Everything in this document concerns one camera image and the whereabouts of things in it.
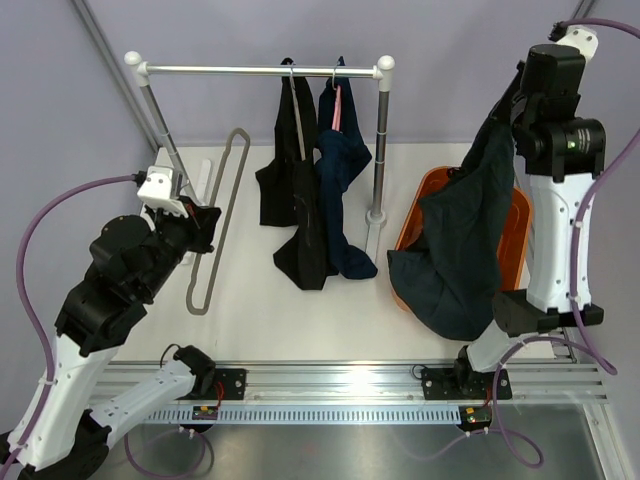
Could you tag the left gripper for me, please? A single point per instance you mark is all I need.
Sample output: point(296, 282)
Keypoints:
point(201, 222)

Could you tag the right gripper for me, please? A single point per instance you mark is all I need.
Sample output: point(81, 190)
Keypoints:
point(502, 110)

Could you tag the grey clothes hanger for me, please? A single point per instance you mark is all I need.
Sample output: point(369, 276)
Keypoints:
point(297, 116)
point(223, 222)

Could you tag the black shorts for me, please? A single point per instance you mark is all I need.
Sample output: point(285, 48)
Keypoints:
point(289, 193)

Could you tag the dark teal shorts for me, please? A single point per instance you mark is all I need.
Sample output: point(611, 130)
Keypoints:
point(450, 274)

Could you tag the pink clothes hanger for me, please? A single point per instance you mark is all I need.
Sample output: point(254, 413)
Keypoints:
point(337, 102)

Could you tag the navy blue shorts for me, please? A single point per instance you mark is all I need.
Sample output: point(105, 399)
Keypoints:
point(343, 156)

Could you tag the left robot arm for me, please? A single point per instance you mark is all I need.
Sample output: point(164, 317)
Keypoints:
point(132, 259)

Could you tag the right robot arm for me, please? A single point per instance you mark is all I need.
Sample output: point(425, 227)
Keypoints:
point(564, 157)

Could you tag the metal clothes rack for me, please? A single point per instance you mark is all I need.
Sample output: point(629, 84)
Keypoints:
point(382, 72)

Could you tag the orange plastic laundry basket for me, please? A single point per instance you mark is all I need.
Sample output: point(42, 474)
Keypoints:
point(513, 243)

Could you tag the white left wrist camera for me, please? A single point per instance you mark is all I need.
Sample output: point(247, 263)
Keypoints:
point(160, 190)

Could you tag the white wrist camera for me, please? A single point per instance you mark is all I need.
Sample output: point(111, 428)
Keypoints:
point(577, 36)
point(160, 190)

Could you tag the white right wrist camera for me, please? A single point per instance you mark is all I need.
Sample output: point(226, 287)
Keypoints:
point(577, 36)

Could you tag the white slotted cable duct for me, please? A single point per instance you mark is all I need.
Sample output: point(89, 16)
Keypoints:
point(228, 414)

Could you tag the aluminium mounting rail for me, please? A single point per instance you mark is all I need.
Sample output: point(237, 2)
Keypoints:
point(360, 383)

